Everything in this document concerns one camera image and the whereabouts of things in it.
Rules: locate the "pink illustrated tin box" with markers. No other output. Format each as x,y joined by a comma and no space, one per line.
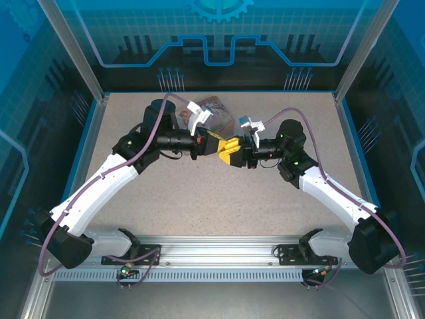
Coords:
222,119

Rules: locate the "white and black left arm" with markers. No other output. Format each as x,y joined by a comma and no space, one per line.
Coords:
99,189

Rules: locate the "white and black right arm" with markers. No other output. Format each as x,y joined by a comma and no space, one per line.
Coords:
335,196

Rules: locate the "small connector with green LED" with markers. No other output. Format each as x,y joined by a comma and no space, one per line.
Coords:
321,272
126,270

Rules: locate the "grey metal shelf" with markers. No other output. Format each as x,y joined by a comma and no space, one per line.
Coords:
216,299

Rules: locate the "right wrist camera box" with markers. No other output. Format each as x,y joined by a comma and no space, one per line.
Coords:
254,128

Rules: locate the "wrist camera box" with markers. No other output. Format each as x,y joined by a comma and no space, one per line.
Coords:
198,114
254,128

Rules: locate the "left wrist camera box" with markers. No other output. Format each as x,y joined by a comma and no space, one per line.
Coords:
198,114

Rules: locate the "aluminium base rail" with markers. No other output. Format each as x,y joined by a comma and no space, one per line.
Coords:
216,249

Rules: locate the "aluminium frame post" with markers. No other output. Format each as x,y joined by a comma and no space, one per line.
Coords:
76,50
358,50

